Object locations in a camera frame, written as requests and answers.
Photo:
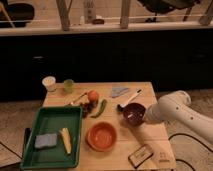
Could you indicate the dark purple bowl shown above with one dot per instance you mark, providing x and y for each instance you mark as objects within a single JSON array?
[{"x": 133, "y": 114}]

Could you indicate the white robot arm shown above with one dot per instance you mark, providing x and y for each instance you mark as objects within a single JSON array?
[{"x": 176, "y": 105}]

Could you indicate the grey blue cloth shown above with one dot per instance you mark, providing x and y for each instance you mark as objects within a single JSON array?
[{"x": 118, "y": 91}]

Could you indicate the green chili pepper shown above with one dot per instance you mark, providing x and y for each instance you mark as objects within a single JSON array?
[{"x": 101, "y": 109}]

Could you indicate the orange fruit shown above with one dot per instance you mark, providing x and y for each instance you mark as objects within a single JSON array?
[{"x": 92, "y": 95}]

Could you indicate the dark grape bunch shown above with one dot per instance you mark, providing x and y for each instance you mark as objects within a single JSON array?
[{"x": 88, "y": 107}]

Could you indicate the green cup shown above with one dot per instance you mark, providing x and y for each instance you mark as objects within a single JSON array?
[{"x": 68, "y": 85}]

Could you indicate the orange bowl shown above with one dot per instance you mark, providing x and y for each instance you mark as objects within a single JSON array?
[{"x": 101, "y": 136}]

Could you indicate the white cup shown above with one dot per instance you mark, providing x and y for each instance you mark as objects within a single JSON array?
[{"x": 49, "y": 83}]

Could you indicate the yellow corn cob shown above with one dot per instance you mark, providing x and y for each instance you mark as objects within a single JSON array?
[{"x": 66, "y": 140}]

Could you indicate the dark red small object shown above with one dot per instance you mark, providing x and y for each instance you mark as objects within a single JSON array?
[{"x": 98, "y": 21}]

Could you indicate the green plastic tray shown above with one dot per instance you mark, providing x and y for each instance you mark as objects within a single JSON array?
[{"x": 50, "y": 120}]

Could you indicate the black wooden block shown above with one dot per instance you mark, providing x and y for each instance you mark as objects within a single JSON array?
[{"x": 139, "y": 156}]

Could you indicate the blue sponge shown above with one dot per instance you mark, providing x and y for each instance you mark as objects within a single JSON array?
[{"x": 45, "y": 140}]

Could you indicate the black office chair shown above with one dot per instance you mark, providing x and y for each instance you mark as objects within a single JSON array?
[{"x": 166, "y": 6}]

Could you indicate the dark chair left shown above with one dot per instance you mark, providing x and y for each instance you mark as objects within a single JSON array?
[{"x": 20, "y": 14}]

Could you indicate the white handled brush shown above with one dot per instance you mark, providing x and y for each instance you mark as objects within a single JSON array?
[{"x": 121, "y": 106}]

